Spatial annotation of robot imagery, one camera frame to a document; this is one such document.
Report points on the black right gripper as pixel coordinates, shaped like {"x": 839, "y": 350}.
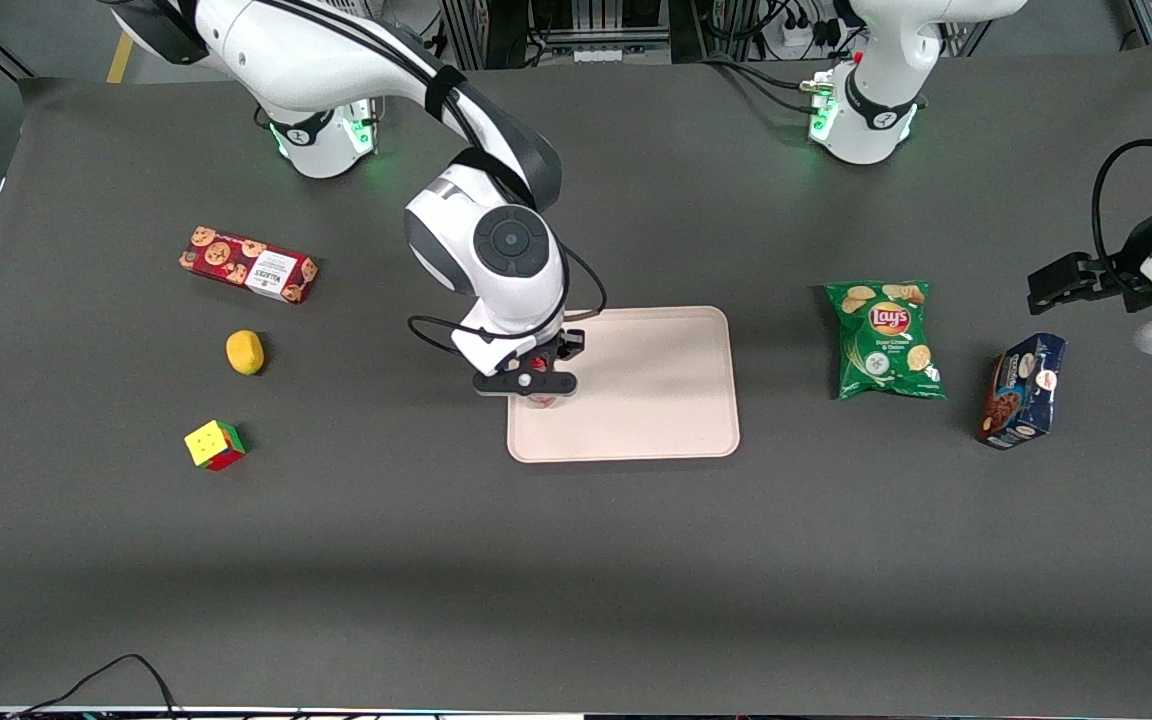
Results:
{"x": 566, "y": 345}

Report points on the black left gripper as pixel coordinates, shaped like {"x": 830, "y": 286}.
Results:
{"x": 1099, "y": 271}

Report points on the red coke bottle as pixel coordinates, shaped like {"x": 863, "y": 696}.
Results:
{"x": 542, "y": 402}

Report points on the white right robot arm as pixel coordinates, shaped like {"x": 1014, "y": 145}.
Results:
{"x": 496, "y": 240}

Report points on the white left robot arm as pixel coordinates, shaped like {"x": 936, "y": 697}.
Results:
{"x": 871, "y": 130}

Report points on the pale pink plastic tray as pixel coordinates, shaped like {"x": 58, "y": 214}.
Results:
{"x": 646, "y": 390}

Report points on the dark blue cookie box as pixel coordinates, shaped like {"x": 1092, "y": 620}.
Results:
{"x": 1022, "y": 390}

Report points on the green Lay's chips bag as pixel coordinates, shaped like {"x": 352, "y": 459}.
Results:
{"x": 886, "y": 342}

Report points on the yellow lemon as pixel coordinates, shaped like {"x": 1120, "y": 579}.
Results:
{"x": 245, "y": 352}

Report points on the red cookie box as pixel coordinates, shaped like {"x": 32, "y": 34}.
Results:
{"x": 248, "y": 264}

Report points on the colourful rubik's cube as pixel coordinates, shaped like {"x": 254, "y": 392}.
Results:
{"x": 213, "y": 445}

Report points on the white power strip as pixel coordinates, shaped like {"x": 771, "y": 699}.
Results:
{"x": 796, "y": 35}

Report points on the black aluminium frame rack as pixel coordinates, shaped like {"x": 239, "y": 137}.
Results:
{"x": 556, "y": 25}

